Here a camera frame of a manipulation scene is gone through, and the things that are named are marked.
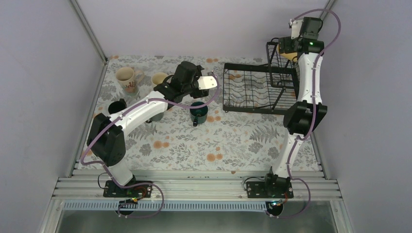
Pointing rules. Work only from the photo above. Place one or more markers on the aluminium rail frame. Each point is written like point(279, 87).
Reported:
point(189, 191)

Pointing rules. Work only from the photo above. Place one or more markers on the dark grey mug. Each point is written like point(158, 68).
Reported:
point(155, 118)

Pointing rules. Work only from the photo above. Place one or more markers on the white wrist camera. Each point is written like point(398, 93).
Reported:
point(206, 82)
point(295, 26)

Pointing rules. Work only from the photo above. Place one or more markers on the matte black mug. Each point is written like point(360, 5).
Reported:
point(117, 106)

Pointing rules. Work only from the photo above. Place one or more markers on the floral patterned table mat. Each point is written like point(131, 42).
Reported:
point(234, 141)

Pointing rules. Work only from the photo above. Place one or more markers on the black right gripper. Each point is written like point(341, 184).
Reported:
point(282, 45)

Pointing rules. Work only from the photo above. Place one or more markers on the short cream mug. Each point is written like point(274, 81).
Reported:
point(158, 78)

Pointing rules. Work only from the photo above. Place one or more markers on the teal green mug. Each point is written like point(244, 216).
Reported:
point(198, 116)

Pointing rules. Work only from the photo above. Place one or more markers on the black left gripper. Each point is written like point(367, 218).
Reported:
point(200, 94)

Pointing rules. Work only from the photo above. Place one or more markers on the yellow mug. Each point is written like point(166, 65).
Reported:
point(290, 56)

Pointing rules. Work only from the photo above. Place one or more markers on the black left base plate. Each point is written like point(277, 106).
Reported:
point(111, 190)

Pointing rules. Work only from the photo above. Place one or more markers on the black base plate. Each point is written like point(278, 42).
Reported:
point(111, 190)
point(262, 190)

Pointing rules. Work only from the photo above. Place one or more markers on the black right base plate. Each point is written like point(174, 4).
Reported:
point(262, 190)

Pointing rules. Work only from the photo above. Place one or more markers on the tall floral cream mug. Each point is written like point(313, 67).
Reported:
point(129, 78)

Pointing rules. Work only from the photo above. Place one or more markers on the black wire dish rack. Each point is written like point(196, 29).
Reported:
point(269, 88)

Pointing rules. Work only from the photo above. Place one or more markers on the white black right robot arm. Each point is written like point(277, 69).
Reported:
point(303, 48)

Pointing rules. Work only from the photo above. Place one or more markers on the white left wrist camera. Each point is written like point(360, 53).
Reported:
point(206, 82)

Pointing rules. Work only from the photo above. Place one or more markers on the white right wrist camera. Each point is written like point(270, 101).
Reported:
point(295, 26)

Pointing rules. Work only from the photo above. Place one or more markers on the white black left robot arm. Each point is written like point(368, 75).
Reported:
point(107, 134)

